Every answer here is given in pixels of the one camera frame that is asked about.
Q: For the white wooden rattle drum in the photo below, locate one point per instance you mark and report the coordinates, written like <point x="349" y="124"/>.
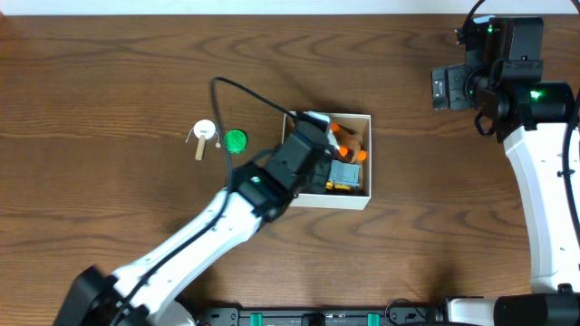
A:
<point x="204" y="131"/>

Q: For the green round plastic disc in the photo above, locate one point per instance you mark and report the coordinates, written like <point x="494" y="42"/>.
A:
<point x="235" y="141"/>

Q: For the brown plush toy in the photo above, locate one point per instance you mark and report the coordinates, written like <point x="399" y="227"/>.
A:
<point x="349" y="145"/>

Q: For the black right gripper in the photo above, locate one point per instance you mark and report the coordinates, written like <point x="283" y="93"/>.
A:
<point x="442" y="88"/>

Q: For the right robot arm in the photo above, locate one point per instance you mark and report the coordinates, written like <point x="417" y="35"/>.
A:
<point x="536" y="122"/>

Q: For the white cardboard box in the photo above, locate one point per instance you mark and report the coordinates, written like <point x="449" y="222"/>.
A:
<point x="362" y="124"/>

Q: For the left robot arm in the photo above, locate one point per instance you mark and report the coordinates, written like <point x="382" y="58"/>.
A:
<point x="145" y="291"/>

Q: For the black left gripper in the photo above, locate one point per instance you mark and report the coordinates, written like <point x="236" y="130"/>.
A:
<point x="323" y="162"/>

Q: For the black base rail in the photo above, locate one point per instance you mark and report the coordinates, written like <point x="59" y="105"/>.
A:
<point x="396" y="314"/>

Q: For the yellow grey toy truck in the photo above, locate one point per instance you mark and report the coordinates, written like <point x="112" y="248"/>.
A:
<point x="343" y="176"/>

